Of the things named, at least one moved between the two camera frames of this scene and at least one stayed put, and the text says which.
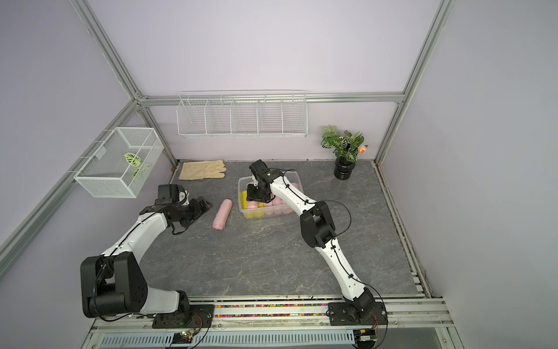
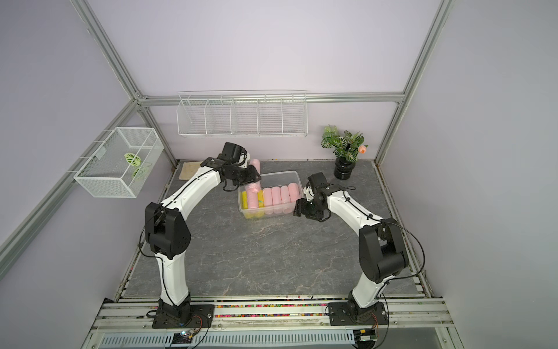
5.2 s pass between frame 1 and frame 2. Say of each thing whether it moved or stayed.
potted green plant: stayed
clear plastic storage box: stayed
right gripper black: moved
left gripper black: moved
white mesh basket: stayed
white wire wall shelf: stayed
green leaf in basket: stayed
